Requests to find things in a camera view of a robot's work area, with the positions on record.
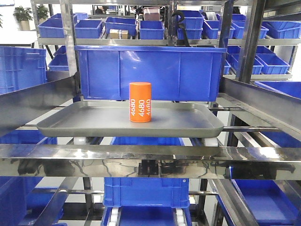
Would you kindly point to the orange cylindrical capacitor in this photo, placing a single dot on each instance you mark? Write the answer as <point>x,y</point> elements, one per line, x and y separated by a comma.
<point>140,102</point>

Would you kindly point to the cardboard box on shelf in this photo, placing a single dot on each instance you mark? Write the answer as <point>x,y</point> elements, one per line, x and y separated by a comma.
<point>118,34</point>

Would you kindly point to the large blue plastic bin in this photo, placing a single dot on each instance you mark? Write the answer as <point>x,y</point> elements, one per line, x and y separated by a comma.
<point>176,73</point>

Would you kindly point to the grey metal tray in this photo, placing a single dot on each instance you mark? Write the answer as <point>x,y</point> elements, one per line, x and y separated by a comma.
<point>111,119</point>

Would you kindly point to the small blue bin top middle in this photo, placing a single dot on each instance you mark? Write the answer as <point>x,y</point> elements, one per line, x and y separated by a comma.
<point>151,30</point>

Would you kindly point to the blue bin below centre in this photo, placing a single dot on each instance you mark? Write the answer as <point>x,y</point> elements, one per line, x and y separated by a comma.
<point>163,192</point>

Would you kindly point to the small blue bin top centre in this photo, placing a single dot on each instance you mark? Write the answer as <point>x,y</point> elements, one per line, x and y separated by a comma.
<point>120,24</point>

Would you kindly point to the stacked blue bins top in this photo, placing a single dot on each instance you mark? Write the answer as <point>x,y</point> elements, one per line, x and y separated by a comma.
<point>193,21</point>

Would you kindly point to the small blue bin top centre-left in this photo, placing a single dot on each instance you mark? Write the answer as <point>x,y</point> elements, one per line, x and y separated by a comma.
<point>88,29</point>

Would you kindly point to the small blue bin top left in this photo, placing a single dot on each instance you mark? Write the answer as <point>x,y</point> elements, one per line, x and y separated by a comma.
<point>51,28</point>

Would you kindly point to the blue bin mid right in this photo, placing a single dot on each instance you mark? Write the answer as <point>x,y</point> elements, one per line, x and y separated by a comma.
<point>272,64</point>

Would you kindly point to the blue crate far left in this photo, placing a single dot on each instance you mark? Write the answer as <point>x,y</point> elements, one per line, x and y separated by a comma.
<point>21,68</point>

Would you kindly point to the blue bin lower right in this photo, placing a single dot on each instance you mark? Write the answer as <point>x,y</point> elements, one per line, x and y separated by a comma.
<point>259,202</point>

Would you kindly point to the blue bin top far right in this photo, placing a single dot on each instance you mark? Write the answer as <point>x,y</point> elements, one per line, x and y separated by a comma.
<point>283,29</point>

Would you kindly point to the blue bin lower left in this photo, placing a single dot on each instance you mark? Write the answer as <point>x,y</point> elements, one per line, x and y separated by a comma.
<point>16,196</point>

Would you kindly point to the potted green plant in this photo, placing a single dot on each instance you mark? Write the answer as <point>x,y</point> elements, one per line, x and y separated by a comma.
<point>23,16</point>

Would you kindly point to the steel shelf rack frame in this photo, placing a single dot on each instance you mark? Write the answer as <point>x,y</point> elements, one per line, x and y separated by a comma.
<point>261,160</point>

